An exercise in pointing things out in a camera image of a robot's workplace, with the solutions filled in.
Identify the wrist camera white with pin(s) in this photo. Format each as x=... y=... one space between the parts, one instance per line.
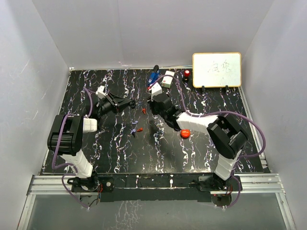
x=100 y=93
x=155 y=90

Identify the white whiteboard with wooden frame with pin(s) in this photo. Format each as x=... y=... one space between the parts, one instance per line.
x=217 y=70

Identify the white and green box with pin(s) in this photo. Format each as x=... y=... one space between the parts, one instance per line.
x=167 y=79

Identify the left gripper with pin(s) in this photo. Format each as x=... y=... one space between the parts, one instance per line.
x=120 y=103

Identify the black earbud charging case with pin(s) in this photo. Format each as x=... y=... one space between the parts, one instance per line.
x=132 y=104

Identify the red button device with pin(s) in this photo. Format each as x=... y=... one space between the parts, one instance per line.
x=186 y=75

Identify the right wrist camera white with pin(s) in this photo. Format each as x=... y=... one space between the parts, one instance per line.
x=155 y=90

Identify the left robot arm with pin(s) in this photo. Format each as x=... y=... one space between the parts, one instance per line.
x=65 y=139

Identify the blue stapler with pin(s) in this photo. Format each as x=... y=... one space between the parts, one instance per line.
x=153 y=75

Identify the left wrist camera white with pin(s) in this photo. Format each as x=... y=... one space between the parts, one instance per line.
x=100 y=93

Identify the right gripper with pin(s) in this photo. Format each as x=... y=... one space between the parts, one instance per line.
x=151 y=103

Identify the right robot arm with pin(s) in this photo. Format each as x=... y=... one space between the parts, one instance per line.
x=228 y=137

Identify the aluminium frame rail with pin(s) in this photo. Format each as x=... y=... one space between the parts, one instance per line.
x=250 y=183

